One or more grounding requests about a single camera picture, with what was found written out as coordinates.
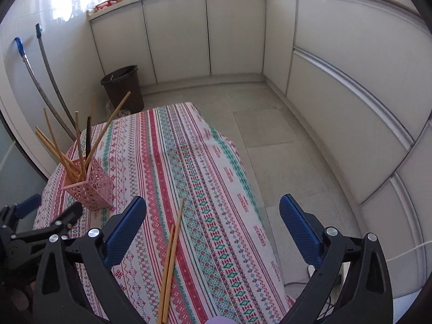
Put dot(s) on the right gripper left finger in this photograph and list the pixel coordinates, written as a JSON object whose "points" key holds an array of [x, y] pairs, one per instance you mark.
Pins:
{"points": [[59, 296]]}

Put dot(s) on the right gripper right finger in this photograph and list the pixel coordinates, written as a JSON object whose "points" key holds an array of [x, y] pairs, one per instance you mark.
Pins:
{"points": [[366, 295]]}

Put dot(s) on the bamboo chopstick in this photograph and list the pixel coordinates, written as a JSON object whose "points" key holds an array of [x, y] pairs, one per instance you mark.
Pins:
{"points": [[80, 152], [165, 276], [105, 128], [171, 264]]}

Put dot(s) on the white power strip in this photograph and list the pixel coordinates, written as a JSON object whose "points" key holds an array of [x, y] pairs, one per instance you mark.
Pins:
{"points": [[323, 283]]}

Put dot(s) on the frosted glass door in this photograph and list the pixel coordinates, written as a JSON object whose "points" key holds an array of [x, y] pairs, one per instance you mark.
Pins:
{"points": [[19, 179]]}

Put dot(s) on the pink perforated utensil holder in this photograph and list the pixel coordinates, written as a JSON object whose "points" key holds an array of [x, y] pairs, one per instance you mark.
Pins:
{"points": [[96, 191]]}

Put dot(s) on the bamboo chopstick lowest left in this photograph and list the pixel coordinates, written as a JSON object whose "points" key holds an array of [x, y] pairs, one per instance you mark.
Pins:
{"points": [[62, 157]]}

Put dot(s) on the bamboo chopstick low left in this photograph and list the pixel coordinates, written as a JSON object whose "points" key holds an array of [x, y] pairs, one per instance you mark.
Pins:
{"points": [[50, 146]]}

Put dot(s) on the black chopstick in holder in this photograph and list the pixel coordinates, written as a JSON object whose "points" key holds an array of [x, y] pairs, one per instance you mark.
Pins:
{"points": [[88, 136]]}

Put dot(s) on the bamboo chopstick in holder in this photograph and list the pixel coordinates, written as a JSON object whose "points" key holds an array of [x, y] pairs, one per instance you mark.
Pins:
{"points": [[80, 152]]}

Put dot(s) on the patterned tablecloth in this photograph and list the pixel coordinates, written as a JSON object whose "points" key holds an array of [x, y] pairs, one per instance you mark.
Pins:
{"points": [[225, 265]]}

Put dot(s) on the dark brown trash bin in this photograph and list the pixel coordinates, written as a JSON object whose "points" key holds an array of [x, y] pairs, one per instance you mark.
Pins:
{"points": [[121, 81]]}

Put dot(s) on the dark-handled broom pole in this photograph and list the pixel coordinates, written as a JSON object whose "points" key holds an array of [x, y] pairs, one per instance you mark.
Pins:
{"points": [[51, 76]]}

